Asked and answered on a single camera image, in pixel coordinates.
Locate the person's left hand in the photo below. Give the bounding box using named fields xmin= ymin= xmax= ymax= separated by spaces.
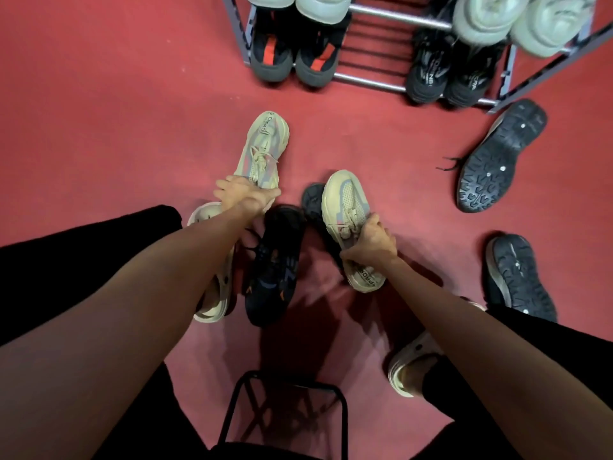
xmin=213 ymin=175 xmax=282 ymax=221

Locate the person's right hand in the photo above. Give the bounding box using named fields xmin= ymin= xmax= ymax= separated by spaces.
xmin=340 ymin=213 xmax=398 ymax=273

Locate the beige pink chunky sneaker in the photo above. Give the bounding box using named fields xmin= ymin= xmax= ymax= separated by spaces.
xmin=233 ymin=111 xmax=291 ymax=214
xmin=321 ymin=169 xmax=386 ymax=294

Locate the black sneaker orange logo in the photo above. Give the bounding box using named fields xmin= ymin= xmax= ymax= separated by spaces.
xmin=301 ymin=183 xmax=347 ymax=279
xmin=243 ymin=204 xmax=307 ymax=328

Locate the black red high-top shoe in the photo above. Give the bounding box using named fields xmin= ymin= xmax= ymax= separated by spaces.
xmin=294 ymin=11 xmax=353 ymax=88
xmin=250 ymin=6 xmax=296 ymax=84

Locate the black white knit sneaker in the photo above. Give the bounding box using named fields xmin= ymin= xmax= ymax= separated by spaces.
xmin=444 ymin=40 xmax=508 ymax=109
xmin=405 ymin=28 xmax=456 ymax=105

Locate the grey metal shoe rack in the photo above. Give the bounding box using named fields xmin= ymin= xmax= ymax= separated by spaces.
xmin=220 ymin=0 xmax=613 ymax=114

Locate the white ribbed sole sneaker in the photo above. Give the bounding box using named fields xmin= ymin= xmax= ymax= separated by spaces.
xmin=510 ymin=0 xmax=598 ymax=59
xmin=452 ymin=0 xmax=530 ymax=46

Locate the person's right forearm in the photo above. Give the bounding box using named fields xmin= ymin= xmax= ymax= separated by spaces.
xmin=381 ymin=256 xmax=613 ymax=460

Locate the person's left forearm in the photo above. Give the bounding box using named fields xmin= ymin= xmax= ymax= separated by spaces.
xmin=0 ymin=205 xmax=262 ymax=460

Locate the person's left leg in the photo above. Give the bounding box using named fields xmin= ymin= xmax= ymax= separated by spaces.
xmin=0 ymin=205 xmax=211 ymax=460

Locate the person's leg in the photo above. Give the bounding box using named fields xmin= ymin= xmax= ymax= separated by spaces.
xmin=411 ymin=306 xmax=613 ymax=460
xmin=0 ymin=205 xmax=211 ymax=460

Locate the person's right leg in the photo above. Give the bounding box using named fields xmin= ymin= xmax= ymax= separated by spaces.
xmin=411 ymin=306 xmax=613 ymax=460

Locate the beige clog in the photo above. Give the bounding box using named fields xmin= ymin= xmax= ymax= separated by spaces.
xmin=186 ymin=201 xmax=238 ymax=324
xmin=388 ymin=301 xmax=487 ymax=398

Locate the black stool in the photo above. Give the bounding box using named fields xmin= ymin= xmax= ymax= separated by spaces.
xmin=210 ymin=370 xmax=349 ymax=460

